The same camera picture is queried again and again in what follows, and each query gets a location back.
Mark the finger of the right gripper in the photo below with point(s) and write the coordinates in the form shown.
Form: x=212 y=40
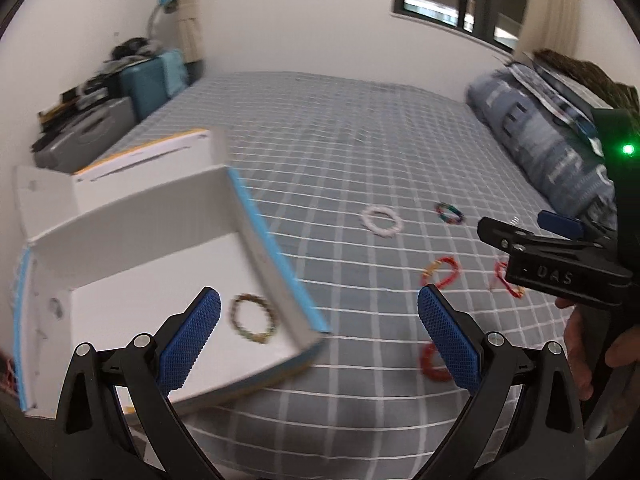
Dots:
x=503 y=236
x=564 y=226

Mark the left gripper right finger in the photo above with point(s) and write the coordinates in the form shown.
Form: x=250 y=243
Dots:
x=522 y=419

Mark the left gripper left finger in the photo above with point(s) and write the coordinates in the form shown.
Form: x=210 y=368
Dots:
x=92 y=439

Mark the person's right hand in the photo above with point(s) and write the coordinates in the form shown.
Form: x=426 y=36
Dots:
x=622 y=352

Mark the folded blue grey duvet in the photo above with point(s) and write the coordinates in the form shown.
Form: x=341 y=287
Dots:
x=557 y=162

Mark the grey checked pillow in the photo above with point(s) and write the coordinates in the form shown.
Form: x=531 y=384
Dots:
x=570 y=88

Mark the patterned blue white pillow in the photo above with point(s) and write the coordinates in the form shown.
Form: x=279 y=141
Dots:
x=558 y=105

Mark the grey checked bed sheet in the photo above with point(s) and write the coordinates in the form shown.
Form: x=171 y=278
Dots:
x=362 y=185

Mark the brown patterned blanket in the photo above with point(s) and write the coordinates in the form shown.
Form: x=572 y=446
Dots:
x=585 y=82

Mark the white blue cardboard box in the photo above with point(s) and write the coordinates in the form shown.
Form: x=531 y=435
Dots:
x=117 y=248

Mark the right beige curtain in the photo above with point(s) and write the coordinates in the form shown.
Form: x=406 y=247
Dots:
x=548 y=25

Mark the beige curtain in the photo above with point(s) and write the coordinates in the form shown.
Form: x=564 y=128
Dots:
x=189 y=30
x=548 y=25

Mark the grey suitcase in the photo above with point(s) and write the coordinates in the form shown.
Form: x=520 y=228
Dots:
x=82 y=140

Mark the dark clutter pile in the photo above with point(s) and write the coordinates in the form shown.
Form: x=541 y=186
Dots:
x=133 y=50

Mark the teal suitcase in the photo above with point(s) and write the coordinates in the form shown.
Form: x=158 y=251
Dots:
x=150 y=84

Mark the left beige curtain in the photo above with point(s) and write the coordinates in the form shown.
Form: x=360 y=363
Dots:
x=189 y=30

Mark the blue desk lamp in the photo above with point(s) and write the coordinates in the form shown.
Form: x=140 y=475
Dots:
x=161 y=7

